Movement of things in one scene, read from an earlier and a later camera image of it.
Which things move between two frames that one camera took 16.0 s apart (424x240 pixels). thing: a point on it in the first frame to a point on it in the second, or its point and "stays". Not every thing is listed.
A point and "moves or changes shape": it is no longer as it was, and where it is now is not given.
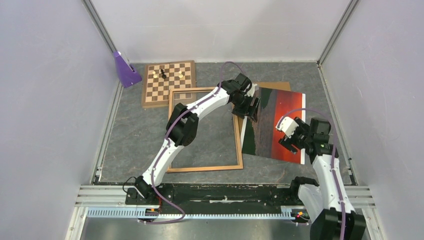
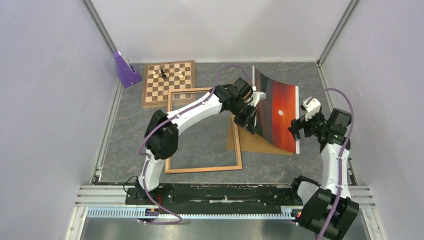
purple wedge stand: [128, 77] stays
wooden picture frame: [170, 170] stays
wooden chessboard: [159, 78] stays
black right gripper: [287, 144] to [302, 123]
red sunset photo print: [261, 138] moves or changes shape
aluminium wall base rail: [96, 176] stays
